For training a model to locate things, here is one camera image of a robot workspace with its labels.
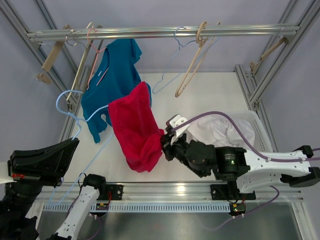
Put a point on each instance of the wooden clip hanger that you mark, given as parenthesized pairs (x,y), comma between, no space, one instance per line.
(255,65)
(49,62)

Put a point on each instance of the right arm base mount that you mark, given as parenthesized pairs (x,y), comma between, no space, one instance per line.
(224,192)

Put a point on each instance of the aluminium hanging rail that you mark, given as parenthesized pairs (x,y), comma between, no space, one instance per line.
(163,32)

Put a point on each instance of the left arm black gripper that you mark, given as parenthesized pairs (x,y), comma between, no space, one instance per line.
(47,164)

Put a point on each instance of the beige plastic hanger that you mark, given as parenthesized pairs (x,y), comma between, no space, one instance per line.
(204,44)

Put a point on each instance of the white t shirt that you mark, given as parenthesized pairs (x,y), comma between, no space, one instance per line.
(215,130)

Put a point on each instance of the white plastic basket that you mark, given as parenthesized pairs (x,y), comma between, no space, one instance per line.
(262,142)

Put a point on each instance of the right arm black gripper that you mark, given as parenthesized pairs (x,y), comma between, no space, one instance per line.
(167,148)

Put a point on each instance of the cream plastic hanger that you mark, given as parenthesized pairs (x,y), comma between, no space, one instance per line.
(87,47)

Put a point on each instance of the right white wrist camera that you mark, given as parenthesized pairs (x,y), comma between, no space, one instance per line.
(176,127)

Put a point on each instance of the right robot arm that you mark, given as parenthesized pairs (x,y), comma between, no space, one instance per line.
(243,170)

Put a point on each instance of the teal t shirt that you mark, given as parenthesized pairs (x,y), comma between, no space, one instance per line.
(116,77)

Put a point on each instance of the magenta t shirt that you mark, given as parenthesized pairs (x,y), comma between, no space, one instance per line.
(136,129)

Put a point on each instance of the wooden clip hanger left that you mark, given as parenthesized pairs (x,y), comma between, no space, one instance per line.
(49,62)

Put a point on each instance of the aluminium front rail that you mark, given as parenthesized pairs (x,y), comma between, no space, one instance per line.
(192,191)

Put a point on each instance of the wooden clip hanger right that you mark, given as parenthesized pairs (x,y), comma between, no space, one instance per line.
(255,65)

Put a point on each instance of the slotted white cable duct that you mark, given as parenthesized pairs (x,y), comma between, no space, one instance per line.
(158,207)

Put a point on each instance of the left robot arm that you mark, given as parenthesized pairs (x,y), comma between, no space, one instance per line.
(20,197)

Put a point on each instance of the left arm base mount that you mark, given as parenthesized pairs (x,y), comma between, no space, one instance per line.
(111,192)

